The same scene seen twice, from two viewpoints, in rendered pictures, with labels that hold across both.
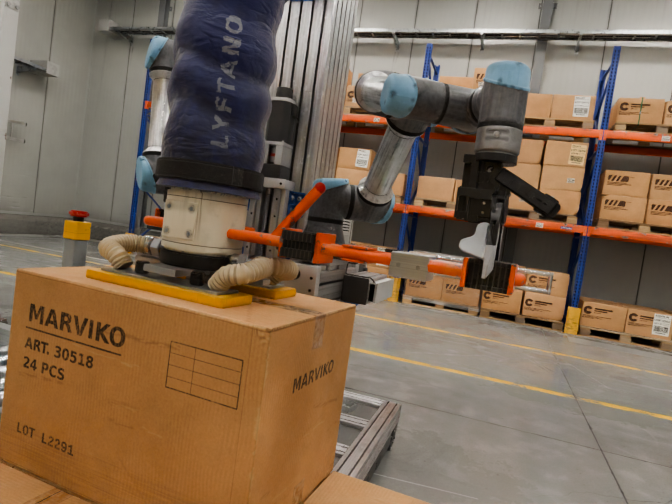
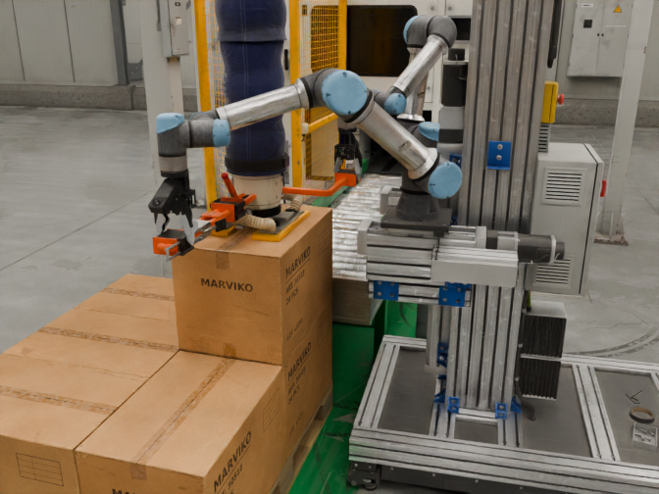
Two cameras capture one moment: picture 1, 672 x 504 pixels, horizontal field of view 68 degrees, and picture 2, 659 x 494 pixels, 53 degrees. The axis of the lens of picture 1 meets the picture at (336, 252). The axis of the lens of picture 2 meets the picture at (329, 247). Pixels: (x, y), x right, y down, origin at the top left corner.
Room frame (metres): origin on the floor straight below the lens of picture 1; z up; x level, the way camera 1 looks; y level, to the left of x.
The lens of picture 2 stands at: (1.13, -2.05, 1.68)
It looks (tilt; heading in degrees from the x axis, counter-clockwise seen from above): 19 degrees down; 85
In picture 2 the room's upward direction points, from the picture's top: straight up
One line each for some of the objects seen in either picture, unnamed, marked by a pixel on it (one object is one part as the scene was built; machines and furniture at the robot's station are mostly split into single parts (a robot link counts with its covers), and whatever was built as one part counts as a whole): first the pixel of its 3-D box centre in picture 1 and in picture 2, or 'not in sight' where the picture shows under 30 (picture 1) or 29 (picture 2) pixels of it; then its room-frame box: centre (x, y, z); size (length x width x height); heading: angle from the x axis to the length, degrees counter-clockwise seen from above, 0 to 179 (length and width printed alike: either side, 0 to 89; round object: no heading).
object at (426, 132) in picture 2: not in sight; (430, 140); (1.77, 0.52, 1.20); 0.13 x 0.12 x 0.14; 123
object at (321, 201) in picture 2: not in sight; (332, 187); (1.53, 2.16, 0.60); 1.60 x 0.10 x 0.09; 68
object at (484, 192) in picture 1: (486, 190); (177, 191); (0.86, -0.24, 1.21); 0.09 x 0.08 x 0.12; 68
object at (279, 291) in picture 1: (224, 275); (281, 221); (1.16, 0.25, 0.97); 0.34 x 0.10 x 0.05; 68
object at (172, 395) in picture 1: (186, 376); (260, 273); (1.07, 0.29, 0.74); 0.60 x 0.40 x 0.40; 68
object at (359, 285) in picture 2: not in sight; (294, 277); (1.21, 0.64, 0.58); 0.70 x 0.03 x 0.06; 158
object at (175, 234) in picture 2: (489, 275); (172, 242); (0.84, -0.26, 1.07); 0.08 x 0.07 x 0.05; 68
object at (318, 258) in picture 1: (307, 245); (228, 209); (0.98, 0.06, 1.07); 0.10 x 0.08 x 0.06; 158
